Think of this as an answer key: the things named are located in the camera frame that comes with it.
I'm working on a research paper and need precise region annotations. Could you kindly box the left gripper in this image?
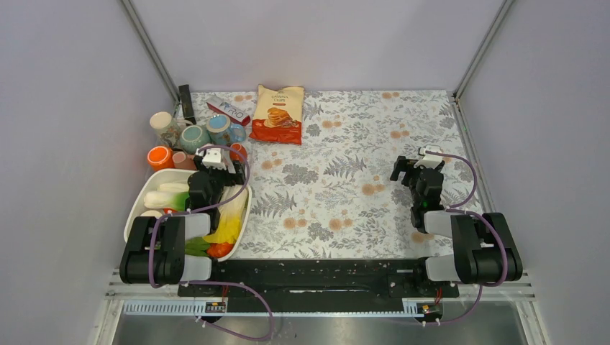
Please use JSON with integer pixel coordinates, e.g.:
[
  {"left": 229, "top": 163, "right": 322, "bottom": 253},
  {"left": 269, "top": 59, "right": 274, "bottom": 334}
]
[{"left": 194, "top": 156, "right": 245, "bottom": 207}]

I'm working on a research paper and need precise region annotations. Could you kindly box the pink faceted mug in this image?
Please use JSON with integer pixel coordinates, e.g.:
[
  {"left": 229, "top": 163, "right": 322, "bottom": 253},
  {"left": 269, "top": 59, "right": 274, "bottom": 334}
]
[{"left": 172, "top": 151, "right": 197, "bottom": 170}]

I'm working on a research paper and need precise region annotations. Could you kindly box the small orange red mug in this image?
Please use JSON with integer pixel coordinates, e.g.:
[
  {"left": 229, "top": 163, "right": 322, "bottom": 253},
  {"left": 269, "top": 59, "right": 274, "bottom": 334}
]
[{"left": 229, "top": 143, "right": 247, "bottom": 163}]

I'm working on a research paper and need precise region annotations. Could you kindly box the green round mug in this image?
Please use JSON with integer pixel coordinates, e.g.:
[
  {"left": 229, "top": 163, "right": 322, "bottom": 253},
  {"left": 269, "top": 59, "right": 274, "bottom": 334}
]
[{"left": 179, "top": 125, "right": 211, "bottom": 155}]

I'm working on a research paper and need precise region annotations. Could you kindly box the blue iridescent mug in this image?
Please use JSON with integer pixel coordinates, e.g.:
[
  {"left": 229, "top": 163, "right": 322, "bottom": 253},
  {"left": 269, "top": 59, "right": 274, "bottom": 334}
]
[{"left": 206, "top": 114, "right": 247, "bottom": 147}]

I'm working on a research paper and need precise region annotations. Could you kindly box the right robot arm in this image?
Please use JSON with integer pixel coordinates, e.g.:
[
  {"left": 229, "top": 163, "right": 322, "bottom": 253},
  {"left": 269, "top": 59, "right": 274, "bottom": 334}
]
[{"left": 390, "top": 156, "right": 524, "bottom": 296}]

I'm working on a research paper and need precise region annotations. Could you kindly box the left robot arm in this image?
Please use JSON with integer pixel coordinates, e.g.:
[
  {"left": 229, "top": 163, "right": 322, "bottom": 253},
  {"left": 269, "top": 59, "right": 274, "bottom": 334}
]
[{"left": 119, "top": 160, "right": 251, "bottom": 295}]

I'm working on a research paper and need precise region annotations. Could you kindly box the cream floral mug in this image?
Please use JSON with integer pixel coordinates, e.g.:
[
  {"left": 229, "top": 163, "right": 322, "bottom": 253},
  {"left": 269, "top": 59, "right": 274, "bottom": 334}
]
[{"left": 149, "top": 111, "right": 182, "bottom": 147}]

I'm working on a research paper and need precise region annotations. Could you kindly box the toy green leek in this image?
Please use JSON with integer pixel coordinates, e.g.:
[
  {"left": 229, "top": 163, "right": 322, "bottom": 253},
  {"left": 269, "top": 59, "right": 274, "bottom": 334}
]
[{"left": 143, "top": 191, "right": 188, "bottom": 211}]

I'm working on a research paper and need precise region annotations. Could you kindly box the toy napa cabbage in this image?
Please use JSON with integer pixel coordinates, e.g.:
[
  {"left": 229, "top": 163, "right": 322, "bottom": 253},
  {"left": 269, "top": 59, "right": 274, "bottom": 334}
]
[{"left": 203, "top": 185, "right": 248, "bottom": 244}]

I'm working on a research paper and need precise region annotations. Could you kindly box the white plastic basin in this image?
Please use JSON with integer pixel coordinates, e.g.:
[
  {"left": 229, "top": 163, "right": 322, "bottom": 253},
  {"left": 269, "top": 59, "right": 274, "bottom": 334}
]
[{"left": 124, "top": 169, "right": 252, "bottom": 262}]

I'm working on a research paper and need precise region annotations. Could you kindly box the orange white cup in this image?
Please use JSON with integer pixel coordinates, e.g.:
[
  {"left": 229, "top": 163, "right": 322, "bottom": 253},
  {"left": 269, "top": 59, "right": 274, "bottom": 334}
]
[{"left": 146, "top": 146, "right": 175, "bottom": 172}]

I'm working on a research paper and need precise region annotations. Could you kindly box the toy green cucumber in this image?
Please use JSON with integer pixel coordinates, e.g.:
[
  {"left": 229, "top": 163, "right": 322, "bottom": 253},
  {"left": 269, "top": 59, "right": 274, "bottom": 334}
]
[{"left": 185, "top": 237, "right": 211, "bottom": 257}]

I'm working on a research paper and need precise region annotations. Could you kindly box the toy red tomato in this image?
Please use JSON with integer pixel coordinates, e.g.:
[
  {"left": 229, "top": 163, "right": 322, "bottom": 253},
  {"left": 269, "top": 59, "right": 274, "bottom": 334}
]
[{"left": 206, "top": 242, "right": 234, "bottom": 259}]

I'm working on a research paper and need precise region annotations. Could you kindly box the red white toothpaste box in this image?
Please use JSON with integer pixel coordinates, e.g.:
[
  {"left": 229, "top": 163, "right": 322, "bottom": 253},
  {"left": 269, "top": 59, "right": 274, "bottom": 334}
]
[{"left": 206, "top": 96, "right": 252, "bottom": 126}]

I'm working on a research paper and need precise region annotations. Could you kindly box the floral tablecloth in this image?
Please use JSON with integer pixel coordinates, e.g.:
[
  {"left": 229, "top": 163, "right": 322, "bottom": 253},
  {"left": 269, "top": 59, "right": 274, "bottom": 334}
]
[{"left": 138, "top": 89, "right": 498, "bottom": 261}]

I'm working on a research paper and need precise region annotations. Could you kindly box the black rectangular block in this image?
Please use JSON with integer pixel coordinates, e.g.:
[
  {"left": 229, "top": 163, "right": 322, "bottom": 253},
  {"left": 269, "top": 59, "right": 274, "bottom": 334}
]
[{"left": 178, "top": 84, "right": 196, "bottom": 124}]

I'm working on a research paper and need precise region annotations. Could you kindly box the cassava chips bag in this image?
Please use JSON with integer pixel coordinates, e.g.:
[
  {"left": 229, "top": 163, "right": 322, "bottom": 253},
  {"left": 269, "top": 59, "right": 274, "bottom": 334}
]
[{"left": 250, "top": 84, "right": 304, "bottom": 145}]

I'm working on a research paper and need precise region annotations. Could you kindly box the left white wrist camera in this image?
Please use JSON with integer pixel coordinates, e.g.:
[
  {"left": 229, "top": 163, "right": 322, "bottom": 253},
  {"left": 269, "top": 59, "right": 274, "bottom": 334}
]
[{"left": 201, "top": 148, "right": 227, "bottom": 170}]

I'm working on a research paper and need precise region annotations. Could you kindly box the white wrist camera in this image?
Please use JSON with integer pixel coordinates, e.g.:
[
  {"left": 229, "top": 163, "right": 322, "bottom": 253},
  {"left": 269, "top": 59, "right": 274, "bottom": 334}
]
[
  {"left": 414, "top": 145, "right": 444, "bottom": 169},
  {"left": 201, "top": 148, "right": 227, "bottom": 170}
]

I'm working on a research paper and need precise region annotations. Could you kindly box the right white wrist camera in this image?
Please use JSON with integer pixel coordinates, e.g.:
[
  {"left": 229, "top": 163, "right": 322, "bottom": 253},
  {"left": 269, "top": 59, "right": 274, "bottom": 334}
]
[{"left": 414, "top": 145, "right": 444, "bottom": 169}]

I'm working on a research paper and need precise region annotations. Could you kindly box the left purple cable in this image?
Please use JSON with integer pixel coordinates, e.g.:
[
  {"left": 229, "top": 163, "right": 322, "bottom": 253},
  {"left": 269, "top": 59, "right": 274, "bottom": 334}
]
[{"left": 147, "top": 144, "right": 276, "bottom": 343}]

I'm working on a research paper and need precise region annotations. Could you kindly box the purple cable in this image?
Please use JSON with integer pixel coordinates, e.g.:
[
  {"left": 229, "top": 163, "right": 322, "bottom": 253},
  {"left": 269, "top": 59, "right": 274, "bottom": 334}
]
[
  {"left": 414, "top": 150, "right": 509, "bottom": 328},
  {"left": 147, "top": 144, "right": 276, "bottom": 343}
]

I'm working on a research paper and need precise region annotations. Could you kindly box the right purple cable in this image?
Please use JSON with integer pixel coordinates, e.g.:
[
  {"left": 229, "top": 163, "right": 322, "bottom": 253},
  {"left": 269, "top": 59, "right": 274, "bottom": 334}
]
[{"left": 414, "top": 150, "right": 509, "bottom": 328}]

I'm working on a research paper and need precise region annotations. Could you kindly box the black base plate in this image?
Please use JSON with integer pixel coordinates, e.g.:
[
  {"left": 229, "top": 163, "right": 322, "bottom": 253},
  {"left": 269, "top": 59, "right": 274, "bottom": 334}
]
[{"left": 178, "top": 259, "right": 459, "bottom": 313}]

